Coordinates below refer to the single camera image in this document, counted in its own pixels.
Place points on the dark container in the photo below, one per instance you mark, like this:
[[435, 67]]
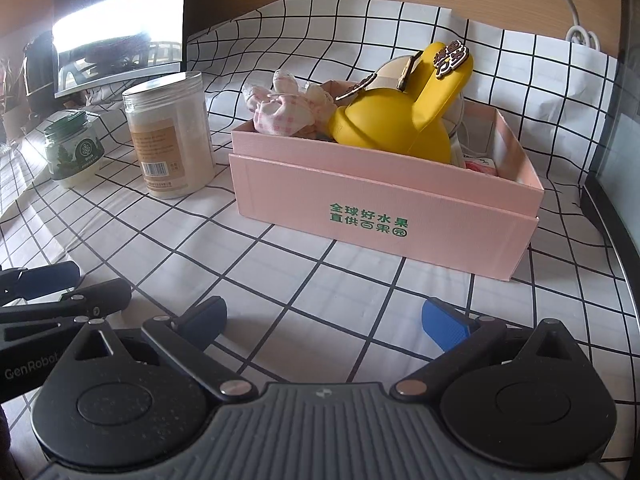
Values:
[[40, 70]]

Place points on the yellow rabbit toy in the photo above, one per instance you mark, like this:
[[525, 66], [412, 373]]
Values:
[[380, 125]]

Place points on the black framed screen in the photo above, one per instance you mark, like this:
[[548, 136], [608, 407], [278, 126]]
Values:
[[620, 150]]

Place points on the small jar with green lid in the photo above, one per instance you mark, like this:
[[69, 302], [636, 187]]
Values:
[[75, 160]]

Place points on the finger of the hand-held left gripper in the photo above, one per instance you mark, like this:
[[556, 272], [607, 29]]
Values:
[[50, 280], [100, 297]]

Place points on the pink cardboard box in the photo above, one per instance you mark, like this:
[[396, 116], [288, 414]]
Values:
[[380, 195]]

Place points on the small pink packet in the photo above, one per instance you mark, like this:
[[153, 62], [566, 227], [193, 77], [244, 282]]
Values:
[[480, 166]]

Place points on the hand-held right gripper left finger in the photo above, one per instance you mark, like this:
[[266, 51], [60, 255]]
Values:
[[205, 317]]

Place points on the black monitor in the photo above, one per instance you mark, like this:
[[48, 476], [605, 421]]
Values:
[[120, 10]]

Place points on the checked white tablecloth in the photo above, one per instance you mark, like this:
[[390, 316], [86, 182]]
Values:
[[310, 285]]

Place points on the large clear plastic jar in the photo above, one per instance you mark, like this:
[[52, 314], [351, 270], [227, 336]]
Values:
[[170, 135]]

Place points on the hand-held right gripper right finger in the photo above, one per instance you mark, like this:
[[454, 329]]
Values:
[[442, 325]]

